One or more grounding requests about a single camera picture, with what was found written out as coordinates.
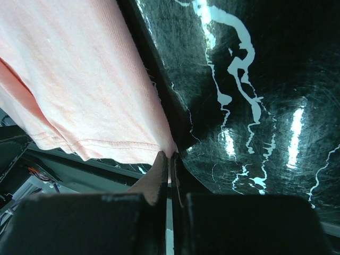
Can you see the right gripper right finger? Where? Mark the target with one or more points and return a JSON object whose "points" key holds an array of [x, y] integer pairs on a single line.
{"points": [[208, 223]]}

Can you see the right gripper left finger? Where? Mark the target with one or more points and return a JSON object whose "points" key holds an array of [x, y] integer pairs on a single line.
{"points": [[132, 222]]}

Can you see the salmon pink t shirt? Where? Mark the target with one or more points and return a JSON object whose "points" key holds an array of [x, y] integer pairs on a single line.
{"points": [[72, 78]]}

